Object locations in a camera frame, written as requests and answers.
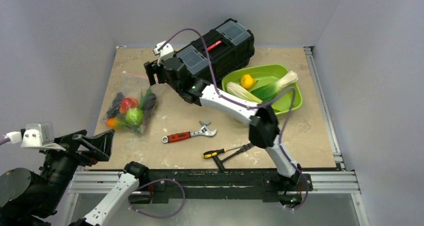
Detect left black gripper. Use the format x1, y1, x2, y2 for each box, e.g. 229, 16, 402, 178
37, 126, 114, 212

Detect toy mango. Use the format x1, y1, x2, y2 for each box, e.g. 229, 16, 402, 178
105, 117, 129, 130

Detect toy green bean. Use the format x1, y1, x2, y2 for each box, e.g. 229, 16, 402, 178
139, 87, 152, 109

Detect toy purple eggplant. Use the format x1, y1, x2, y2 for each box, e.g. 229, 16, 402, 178
141, 93, 157, 111

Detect clear zip top bag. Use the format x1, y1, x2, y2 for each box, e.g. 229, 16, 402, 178
102, 71, 164, 136

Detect toy black grapes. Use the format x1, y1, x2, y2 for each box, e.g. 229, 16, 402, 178
105, 92, 125, 119

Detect toy green apple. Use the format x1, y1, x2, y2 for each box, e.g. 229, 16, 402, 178
125, 108, 144, 126

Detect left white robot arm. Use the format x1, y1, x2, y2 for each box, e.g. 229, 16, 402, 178
0, 129, 150, 225

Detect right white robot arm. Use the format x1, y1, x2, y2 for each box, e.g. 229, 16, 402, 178
143, 57, 303, 189

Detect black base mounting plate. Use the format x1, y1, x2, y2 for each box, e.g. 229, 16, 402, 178
124, 162, 313, 206

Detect black plastic toolbox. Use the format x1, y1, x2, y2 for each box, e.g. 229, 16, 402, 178
174, 19, 255, 83

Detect toy leek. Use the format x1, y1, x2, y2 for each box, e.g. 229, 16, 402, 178
226, 82, 263, 104

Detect toy yellow lemon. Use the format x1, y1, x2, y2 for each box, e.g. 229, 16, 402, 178
240, 74, 257, 90

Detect yellow black screwdriver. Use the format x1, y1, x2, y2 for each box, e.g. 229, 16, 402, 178
202, 145, 245, 159

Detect toy bok choy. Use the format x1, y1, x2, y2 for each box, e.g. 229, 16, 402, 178
251, 71, 298, 101

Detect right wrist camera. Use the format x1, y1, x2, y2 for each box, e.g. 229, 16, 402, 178
152, 41, 175, 65

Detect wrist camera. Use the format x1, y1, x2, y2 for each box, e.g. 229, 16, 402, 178
0, 122, 66, 151
152, 41, 175, 65

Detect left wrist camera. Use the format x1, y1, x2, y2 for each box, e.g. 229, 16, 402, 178
0, 122, 66, 151

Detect red handled adjustable wrench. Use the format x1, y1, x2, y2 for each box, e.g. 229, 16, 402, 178
161, 121, 217, 143

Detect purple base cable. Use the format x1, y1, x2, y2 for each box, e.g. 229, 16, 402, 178
128, 178, 186, 219

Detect black T-handle tool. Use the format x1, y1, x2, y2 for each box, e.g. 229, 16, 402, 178
211, 143, 254, 171

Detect aluminium frame rail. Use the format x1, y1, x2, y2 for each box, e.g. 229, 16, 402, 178
303, 47, 370, 225

